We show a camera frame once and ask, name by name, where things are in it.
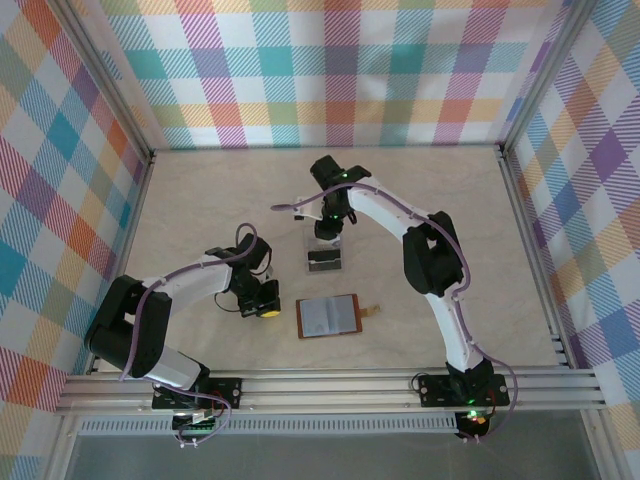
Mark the brown leather card holder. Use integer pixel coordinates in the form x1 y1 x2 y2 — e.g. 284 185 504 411
294 293 384 341

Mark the clear acrylic card stand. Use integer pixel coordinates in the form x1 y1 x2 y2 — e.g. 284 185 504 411
302 224 348 275

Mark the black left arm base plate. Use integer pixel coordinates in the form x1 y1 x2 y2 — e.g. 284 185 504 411
151 377 245 412

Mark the wide aluminium base rail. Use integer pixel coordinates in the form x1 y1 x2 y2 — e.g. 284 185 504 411
53 367 606 414

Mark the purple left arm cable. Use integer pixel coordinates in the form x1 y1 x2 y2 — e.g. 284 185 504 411
118 222 261 450

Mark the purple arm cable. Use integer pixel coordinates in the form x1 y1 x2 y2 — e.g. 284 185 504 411
269 182 520 446
118 222 261 450

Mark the grey slotted cable duct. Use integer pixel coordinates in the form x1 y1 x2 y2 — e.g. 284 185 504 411
77 417 461 437

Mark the aluminium side rail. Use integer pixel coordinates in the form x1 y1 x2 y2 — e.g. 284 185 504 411
497 143 574 371
84 149 159 376

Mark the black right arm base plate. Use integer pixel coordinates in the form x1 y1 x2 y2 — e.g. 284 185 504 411
417 372 510 409

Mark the aluminium lower frame post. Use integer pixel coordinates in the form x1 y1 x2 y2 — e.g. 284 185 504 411
42 412 81 480
582 409 624 480

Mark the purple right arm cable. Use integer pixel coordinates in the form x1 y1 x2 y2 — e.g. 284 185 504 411
269 182 520 446

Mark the aluminium upright frame post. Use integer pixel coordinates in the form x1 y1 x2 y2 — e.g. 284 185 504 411
52 0 156 161
499 0 599 154

